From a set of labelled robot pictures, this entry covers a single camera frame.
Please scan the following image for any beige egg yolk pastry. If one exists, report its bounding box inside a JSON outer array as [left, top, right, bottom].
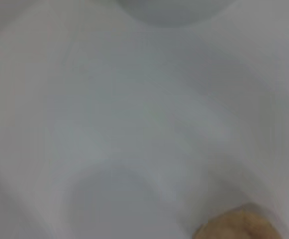
[[192, 203, 283, 239]]

